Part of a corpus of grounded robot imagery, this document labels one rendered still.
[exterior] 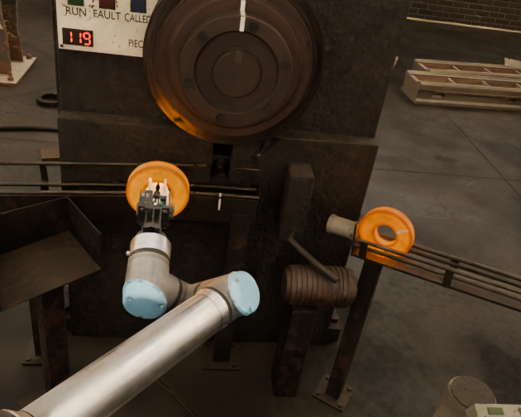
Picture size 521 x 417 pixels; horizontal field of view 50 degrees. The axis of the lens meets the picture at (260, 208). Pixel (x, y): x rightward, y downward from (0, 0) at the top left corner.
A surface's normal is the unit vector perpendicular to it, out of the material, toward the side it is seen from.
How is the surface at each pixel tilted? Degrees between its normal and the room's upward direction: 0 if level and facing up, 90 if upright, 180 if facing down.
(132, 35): 90
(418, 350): 0
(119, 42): 90
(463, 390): 0
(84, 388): 15
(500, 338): 0
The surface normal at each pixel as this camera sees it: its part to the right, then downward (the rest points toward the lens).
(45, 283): 0.07, -0.81
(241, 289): 0.78, -0.30
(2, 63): 0.07, 0.54
